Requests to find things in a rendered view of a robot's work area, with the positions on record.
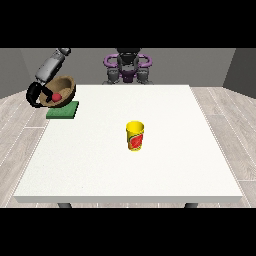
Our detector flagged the green square pad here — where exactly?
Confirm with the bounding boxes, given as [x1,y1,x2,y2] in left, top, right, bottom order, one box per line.
[45,100,80,120]

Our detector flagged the grey robot trunk purple rings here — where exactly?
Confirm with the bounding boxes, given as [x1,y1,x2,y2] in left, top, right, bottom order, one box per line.
[102,48,155,86]

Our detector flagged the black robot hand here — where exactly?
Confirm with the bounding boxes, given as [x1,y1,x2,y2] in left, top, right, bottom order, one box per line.
[25,80,53,109]

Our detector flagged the yellow cup with melon print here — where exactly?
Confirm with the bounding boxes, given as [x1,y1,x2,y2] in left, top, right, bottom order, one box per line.
[125,120,145,152]

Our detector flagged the brown wooden bowl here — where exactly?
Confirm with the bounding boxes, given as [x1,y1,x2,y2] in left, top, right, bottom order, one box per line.
[39,75,77,108]

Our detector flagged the small red ball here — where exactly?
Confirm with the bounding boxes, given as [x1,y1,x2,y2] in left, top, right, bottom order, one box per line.
[51,92,63,103]

